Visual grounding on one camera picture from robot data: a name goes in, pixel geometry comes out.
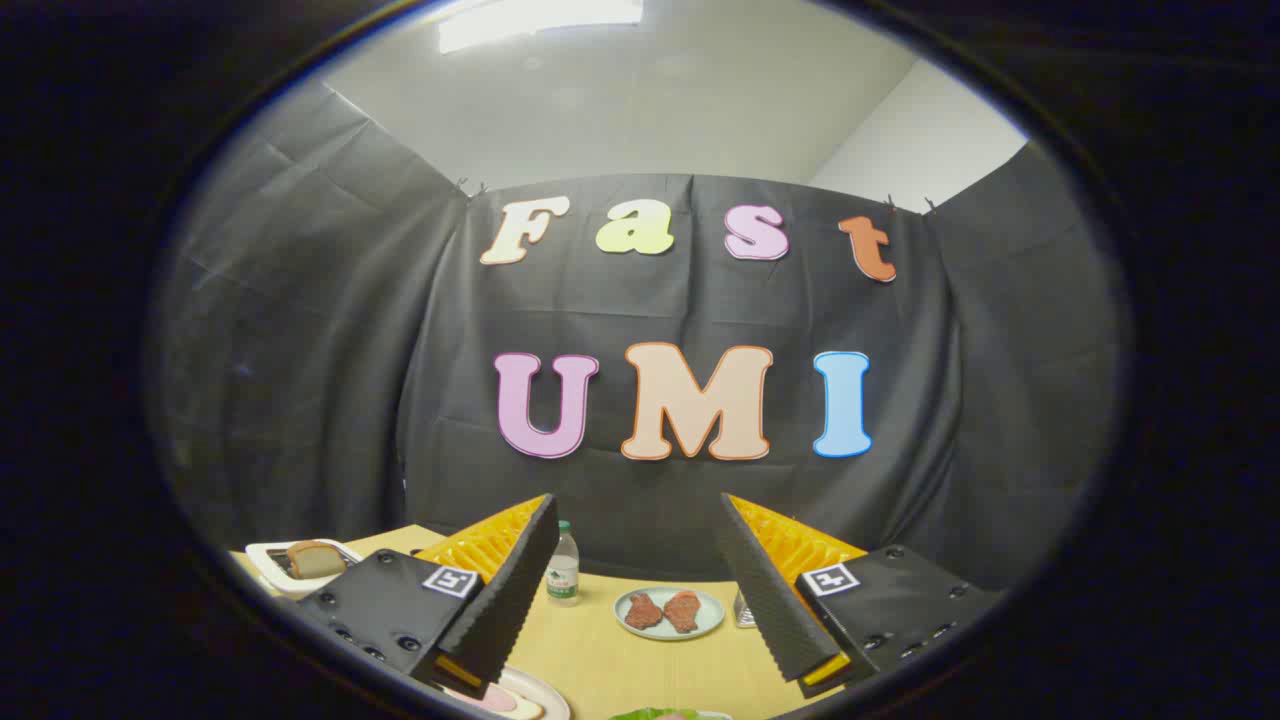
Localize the plain white bread slice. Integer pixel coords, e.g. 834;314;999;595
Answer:
287;541;348;579

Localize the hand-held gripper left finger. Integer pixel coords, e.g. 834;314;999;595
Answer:
298;493;561;701

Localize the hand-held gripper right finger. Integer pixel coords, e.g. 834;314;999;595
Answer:
718;493;1004;699

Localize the ceiling light panel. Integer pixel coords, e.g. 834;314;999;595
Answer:
437;0;644;54

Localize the pale green oval plate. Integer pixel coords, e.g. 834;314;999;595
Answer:
614;586;726;641

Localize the cream white toaster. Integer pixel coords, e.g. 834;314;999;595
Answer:
245;539;364;601

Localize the clear plastic water bottle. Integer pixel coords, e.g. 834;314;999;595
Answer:
546;520;581;608

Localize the beige round plate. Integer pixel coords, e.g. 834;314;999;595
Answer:
440;665;571;720

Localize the pink ham slice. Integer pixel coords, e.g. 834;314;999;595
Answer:
455;685;519;714

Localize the bread slice under ham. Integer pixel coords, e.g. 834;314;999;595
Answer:
445;683;546;720

